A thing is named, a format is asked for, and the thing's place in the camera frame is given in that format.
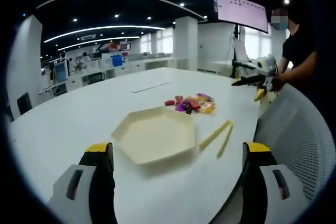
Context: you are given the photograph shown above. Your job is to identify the white office counter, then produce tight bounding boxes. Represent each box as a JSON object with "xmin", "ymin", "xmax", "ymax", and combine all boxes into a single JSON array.
[{"xmin": 65, "ymin": 56, "xmax": 190, "ymax": 89}]

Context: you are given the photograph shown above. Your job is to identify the large display screen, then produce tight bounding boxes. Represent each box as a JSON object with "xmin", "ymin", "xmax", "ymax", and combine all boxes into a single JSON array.
[{"xmin": 214, "ymin": 0, "xmax": 270, "ymax": 35}]

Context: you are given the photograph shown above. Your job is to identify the beige food tongs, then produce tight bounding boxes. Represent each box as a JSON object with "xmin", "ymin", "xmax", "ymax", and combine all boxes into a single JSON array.
[{"xmin": 198, "ymin": 120, "xmax": 234, "ymax": 159}]

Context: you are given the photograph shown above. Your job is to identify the person's right hand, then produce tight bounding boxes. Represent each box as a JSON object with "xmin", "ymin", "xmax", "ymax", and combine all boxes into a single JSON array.
[{"xmin": 271, "ymin": 73, "xmax": 286, "ymax": 92}]

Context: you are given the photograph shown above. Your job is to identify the pile of food snacks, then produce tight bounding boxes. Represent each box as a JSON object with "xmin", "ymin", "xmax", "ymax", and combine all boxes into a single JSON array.
[{"xmin": 164, "ymin": 92, "xmax": 218, "ymax": 116}]

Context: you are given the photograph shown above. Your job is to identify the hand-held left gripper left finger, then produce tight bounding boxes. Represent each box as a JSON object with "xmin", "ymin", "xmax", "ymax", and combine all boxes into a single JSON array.
[{"xmin": 48, "ymin": 142, "xmax": 118, "ymax": 224}]

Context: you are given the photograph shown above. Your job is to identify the blue storage box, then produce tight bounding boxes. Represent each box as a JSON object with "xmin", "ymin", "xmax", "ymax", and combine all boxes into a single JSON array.
[{"xmin": 111, "ymin": 54, "xmax": 124, "ymax": 67}]

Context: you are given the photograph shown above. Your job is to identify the red and white wall poster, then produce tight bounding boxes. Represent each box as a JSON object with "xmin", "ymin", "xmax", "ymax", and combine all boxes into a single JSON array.
[{"xmin": 91, "ymin": 40, "xmax": 132, "ymax": 53}]

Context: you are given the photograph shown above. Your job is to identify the person's torso in black shirt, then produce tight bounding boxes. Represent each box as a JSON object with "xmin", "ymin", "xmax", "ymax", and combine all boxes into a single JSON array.
[{"xmin": 282, "ymin": 11, "xmax": 320, "ymax": 70}]

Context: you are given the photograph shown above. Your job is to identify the beige hexagonal container tray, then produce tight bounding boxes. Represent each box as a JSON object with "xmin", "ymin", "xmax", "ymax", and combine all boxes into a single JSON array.
[{"xmin": 111, "ymin": 106, "xmax": 196, "ymax": 166}]

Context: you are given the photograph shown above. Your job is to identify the light blue desktop monitor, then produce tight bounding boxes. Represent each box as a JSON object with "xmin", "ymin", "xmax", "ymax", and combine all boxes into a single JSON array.
[{"xmin": 54, "ymin": 60, "xmax": 70, "ymax": 84}]

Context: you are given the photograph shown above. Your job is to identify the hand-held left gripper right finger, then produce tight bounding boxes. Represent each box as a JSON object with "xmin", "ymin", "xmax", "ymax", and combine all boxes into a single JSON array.
[{"xmin": 240, "ymin": 141, "xmax": 302, "ymax": 224}]

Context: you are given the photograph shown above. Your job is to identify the white tilted board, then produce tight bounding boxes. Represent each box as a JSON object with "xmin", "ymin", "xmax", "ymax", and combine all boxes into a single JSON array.
[{"xmin": 232, "ymin": 37, "xmax": 249, "ymax": 65}]

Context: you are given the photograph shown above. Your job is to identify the black screen stand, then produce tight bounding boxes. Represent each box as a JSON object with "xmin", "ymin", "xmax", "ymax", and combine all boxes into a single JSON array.
[{"xmin": 230, "ymin": 24, "xmax": 243, "ymax": 78}]

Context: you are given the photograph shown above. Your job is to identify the white mesh office chair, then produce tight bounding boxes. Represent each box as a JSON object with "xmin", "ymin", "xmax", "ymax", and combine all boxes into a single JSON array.
[{"xmin": 254, "ymin": 83, "xmax": 336, "ymax": 204}]

